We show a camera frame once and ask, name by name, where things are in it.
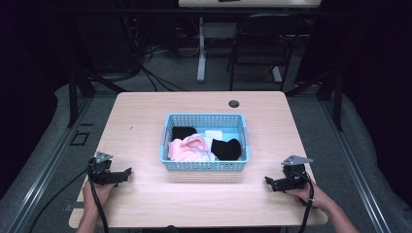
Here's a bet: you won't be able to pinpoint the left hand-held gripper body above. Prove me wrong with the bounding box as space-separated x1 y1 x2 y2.
86 150 119 186

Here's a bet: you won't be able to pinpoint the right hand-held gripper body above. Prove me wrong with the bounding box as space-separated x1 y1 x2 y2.
280 154 315 192

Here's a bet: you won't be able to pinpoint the person's left hand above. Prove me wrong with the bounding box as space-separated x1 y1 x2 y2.
82 180 119 213

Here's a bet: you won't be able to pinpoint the person's right hand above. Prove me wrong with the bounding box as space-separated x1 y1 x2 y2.
286 183 336 212

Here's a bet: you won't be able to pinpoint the black sock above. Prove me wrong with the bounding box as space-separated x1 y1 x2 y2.
171 125 198 142
210 138 243 162

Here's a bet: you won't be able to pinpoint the pink sock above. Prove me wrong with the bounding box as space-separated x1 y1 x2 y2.
167 133 210 162

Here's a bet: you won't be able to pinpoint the light blue plastic basket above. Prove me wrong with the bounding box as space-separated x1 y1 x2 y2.
158 112 252 172

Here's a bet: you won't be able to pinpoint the white folded cloth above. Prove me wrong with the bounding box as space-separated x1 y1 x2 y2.
204 129 224 141

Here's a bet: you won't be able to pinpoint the black metal stand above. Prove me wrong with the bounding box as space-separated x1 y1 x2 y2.
285 69 345 132
66 64 128 129

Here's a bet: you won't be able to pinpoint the white desk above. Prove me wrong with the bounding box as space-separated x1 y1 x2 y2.
178 0 323 83

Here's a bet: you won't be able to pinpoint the black folding chair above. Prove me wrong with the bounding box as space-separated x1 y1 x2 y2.
226 13 306 92

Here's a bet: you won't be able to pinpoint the right hand-held gripper black cable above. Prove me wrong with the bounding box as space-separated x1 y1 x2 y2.
296 171 316 233

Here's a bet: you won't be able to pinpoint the hand-held gripper black cable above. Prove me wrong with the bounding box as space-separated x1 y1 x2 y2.
296 171 316 233
86 158 110 233

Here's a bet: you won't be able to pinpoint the left hand-held gripper black cable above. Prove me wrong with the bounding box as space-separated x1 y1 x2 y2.
86 158 110 233

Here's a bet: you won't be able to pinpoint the aluminium floor rail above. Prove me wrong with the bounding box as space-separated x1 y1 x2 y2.
5 96 95 233
320 96 394 233

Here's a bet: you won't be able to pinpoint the black cable on floor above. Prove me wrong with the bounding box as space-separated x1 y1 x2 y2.
28 169 89 233

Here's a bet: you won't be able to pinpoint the black floor cables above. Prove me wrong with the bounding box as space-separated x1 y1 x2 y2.
139 62 190 92

